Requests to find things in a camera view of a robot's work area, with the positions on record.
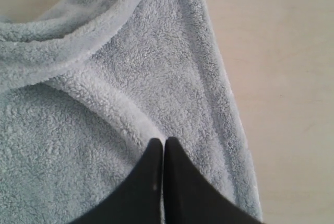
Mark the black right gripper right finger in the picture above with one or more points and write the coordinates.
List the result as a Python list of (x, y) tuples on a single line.
[(189, 198)]

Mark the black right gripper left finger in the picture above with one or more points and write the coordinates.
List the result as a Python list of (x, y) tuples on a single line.
[(137, 198)]

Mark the light blue fluffy towel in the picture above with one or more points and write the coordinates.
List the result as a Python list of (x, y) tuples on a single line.
[(90, 82)]

